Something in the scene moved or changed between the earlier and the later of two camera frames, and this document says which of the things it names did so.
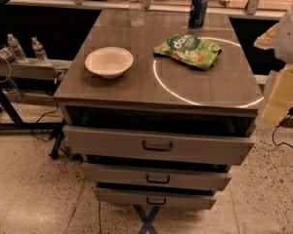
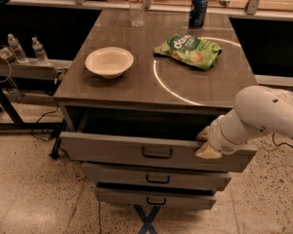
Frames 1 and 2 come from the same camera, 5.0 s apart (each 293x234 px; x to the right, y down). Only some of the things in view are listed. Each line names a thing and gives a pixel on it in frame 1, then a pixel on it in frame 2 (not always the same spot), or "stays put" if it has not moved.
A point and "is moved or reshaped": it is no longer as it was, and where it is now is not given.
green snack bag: [190, 49] stays put
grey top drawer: [175, 145] is moved or reshaped
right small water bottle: [39, 52] stays put
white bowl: [108, 61] stays put
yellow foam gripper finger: [267, 39] -> [203, 135]
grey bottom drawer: [156, 196] stays put
